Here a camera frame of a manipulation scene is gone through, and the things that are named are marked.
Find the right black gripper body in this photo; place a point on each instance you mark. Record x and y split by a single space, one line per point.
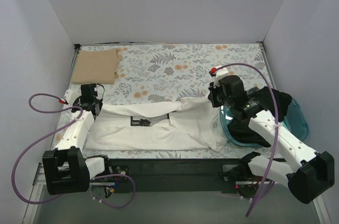
215 98

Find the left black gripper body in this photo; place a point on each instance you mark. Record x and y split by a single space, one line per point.
97 107

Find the white printed t-shirt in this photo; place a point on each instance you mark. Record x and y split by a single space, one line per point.
189 124

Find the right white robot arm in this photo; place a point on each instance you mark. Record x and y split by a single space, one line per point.
306 172

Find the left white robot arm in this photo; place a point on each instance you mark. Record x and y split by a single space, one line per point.
65 168

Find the folded tan t-shirt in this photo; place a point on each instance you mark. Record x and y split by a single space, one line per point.
96 67

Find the black t-shirt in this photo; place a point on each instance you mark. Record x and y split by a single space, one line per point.
270 109

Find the floral table cloth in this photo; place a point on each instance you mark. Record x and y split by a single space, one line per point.
168 72

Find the teal plastic basket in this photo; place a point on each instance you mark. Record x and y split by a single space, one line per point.
294 121

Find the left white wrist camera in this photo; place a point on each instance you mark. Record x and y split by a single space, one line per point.
69 97

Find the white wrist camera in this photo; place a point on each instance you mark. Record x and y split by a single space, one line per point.
69 97
218 73

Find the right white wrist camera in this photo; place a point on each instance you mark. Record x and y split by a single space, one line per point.
218 73

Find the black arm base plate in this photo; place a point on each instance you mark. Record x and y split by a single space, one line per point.
182 175

